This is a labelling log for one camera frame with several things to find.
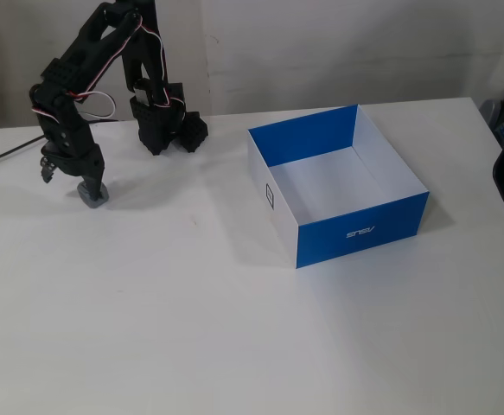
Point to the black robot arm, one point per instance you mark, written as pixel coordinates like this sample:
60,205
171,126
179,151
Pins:
87,47

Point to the gray object with blue label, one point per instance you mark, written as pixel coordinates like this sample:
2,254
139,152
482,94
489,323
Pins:
490,112

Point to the blue and white cardboard box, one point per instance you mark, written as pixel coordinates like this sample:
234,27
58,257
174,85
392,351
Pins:
355,235

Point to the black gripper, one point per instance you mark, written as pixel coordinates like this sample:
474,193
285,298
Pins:
85,162

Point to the gray hollow block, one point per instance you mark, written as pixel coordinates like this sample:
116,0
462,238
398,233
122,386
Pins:
93,203

